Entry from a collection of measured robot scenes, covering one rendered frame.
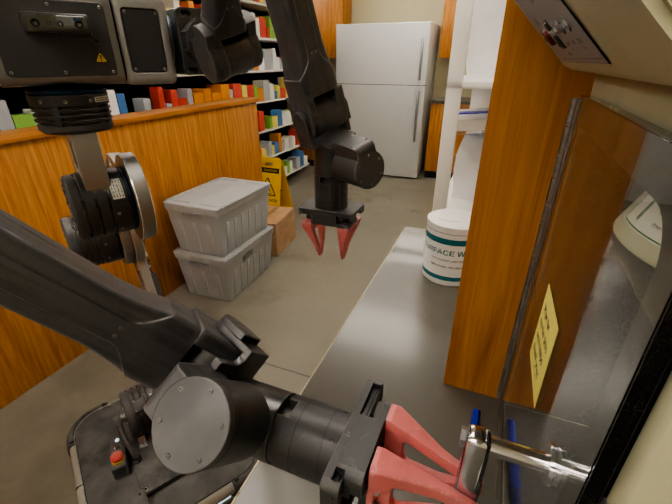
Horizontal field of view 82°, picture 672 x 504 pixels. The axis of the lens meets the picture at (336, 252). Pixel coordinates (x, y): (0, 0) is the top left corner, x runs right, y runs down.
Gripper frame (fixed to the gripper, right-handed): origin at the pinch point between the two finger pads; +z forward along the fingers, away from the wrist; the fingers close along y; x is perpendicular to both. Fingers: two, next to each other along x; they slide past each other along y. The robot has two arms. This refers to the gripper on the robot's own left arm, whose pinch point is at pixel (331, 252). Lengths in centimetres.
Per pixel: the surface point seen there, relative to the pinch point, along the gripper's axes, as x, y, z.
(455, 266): 23.2, 20.8, 10.3
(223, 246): 112, -119, 68
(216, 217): 108, -118, 48
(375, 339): -1.7, 9.6, 16.0
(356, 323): 1.6, 4.6, 16.0
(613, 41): -39, 29, -32
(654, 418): -45, 33, -19
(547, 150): -8.5, 30.6, -22.3
